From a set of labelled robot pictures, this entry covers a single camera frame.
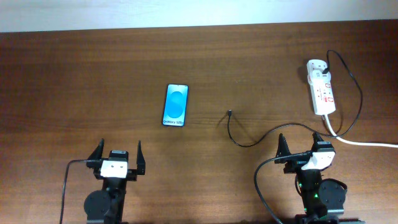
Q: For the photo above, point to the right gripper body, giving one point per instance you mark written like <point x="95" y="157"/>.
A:
<point x="292" y="167"/>

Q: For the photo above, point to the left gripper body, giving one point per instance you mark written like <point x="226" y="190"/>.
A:
<point x="130" y="175"/>

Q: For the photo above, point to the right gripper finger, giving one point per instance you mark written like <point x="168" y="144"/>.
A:
<point x="283" y="152"/>
<point x="317" y="140"/>

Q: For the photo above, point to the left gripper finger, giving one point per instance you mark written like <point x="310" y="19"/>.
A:
<point x="140" y="161"/>
<point x="95" y="159"/>

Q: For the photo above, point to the blue Galaxy smartphone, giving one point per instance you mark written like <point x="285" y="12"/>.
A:
<point x="175" y="107"/>

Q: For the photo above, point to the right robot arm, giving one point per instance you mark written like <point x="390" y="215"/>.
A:
<point x="322" y="199"/>

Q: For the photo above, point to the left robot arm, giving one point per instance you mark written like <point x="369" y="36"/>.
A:
<point x="106" y="205"/>

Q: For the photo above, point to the white power strip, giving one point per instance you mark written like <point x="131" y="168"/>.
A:
<point x="319" y="80"/>

